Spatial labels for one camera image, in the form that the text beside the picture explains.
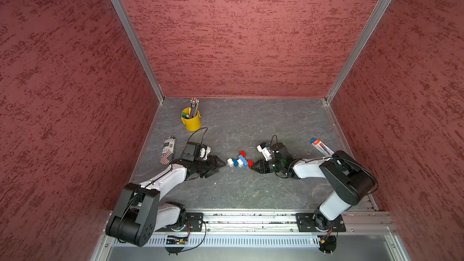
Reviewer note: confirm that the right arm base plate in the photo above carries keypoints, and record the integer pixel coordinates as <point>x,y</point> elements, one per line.
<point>304,222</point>

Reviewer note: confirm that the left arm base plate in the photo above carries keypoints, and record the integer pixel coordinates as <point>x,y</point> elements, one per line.
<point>194,222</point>

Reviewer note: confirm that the perforated cable duct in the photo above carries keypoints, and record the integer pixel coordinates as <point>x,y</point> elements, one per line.
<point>237,241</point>

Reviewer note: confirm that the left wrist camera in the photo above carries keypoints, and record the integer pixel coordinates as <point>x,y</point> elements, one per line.
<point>195,152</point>

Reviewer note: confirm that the aluminium front rail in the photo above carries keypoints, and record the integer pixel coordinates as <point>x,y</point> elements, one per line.
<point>283,222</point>

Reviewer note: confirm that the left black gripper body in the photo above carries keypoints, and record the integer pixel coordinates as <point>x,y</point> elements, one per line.
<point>206,167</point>

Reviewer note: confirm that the coloured pencils in cup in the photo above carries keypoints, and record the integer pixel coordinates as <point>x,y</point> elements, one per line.
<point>193,107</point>

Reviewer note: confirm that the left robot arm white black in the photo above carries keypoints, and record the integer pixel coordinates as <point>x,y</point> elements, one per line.
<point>138,211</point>

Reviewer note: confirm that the yellow pencil cup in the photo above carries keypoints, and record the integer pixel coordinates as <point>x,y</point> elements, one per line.
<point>191,124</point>

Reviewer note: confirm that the light blue long lego brick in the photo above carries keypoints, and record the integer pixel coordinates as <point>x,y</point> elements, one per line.
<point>244,160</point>

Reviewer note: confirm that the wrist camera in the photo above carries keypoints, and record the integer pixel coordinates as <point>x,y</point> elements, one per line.
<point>277,151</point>
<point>195,152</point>

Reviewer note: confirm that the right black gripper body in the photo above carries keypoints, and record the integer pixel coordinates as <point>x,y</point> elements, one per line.
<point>270,165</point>

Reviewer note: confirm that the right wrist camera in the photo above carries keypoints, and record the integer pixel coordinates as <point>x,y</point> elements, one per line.
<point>277,151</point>

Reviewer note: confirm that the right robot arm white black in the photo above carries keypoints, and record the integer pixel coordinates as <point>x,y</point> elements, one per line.
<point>350,182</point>

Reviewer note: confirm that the white square lego brick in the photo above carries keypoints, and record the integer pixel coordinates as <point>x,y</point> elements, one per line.
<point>230,162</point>

